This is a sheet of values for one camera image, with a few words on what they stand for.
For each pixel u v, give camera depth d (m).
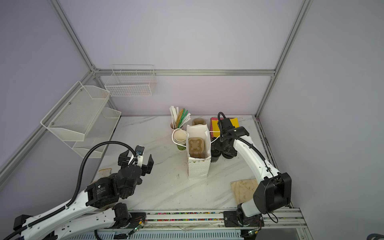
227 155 0.96
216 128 0.69
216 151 0.75
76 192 0.44
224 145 0.68
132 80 0.95
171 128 1.02
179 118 0.99
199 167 0.76
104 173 0.88
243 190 0.84
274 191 0.41
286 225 0.73
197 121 1.13
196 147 0.93
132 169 0.49
